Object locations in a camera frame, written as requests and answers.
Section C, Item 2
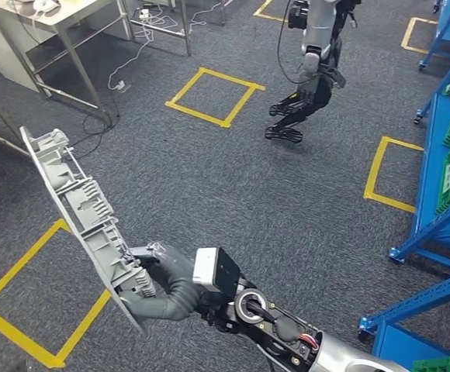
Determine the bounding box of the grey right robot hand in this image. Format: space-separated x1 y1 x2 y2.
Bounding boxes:
119 242 210 323

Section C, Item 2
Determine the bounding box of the silver plastic hubcap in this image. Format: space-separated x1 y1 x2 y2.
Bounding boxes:
19 126 157 334

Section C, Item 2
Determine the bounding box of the metal workbench table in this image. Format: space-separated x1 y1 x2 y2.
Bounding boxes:
0 0 137 124

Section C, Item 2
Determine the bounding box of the silver black humanoid robot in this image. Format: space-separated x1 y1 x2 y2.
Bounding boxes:
264 0 362 145

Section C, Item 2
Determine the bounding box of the white object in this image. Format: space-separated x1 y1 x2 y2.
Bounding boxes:
33 0 61 14

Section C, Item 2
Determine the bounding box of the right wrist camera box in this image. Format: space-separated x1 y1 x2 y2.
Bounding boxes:
192 246 242 300

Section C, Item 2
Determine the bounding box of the metal table frame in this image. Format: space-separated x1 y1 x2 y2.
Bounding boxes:
126 0 228 57

